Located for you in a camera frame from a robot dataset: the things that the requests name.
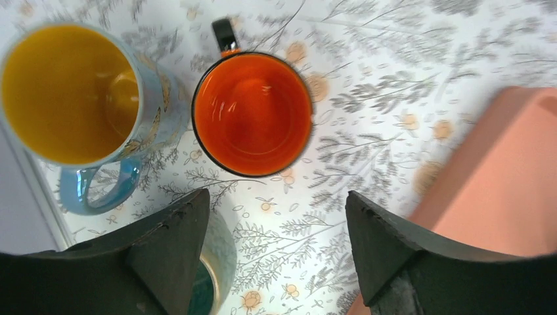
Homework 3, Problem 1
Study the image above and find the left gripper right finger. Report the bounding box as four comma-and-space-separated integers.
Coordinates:
345, 191, 556, 314

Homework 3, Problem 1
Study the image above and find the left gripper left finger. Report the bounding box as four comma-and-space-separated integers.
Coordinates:
1, 189, 210, 314

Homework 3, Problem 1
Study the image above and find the teal green round mug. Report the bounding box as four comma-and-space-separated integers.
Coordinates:
188, 213, 237, 314

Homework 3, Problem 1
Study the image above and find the orange mug black handle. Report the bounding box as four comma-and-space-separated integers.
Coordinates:
191, 18, 313, 178

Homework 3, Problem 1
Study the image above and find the light blue butterfly mug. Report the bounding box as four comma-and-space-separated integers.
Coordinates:
1, 22, 191, 216

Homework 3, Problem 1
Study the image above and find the pink plastic tray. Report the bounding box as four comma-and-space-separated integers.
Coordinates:
348, 87, 556, 314

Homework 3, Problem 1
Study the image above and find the floral table mat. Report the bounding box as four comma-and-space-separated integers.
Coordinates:
1, 1, 556, 314

